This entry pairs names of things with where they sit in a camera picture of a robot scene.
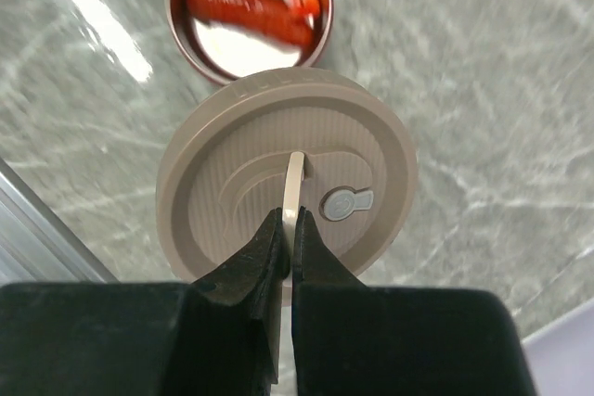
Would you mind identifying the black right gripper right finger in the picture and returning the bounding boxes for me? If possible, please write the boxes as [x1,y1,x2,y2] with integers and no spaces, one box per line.
[291,210,536,395]

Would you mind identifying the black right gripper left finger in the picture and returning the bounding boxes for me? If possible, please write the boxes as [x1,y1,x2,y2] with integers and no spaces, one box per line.
[1,211,284,395]

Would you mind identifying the brown round lid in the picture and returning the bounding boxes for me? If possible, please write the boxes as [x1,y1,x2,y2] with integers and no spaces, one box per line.
[156,68,418,281]

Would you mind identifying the red sausage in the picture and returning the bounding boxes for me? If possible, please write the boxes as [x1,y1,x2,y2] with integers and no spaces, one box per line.
[186,0,314,48]

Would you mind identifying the white red-rimmed steel container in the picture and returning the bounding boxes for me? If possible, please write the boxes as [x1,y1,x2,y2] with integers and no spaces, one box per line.
[164,0,334,84]

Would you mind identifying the aluminium rail frame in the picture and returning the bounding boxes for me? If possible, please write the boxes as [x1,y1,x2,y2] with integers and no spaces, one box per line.
[1,161,117,285]

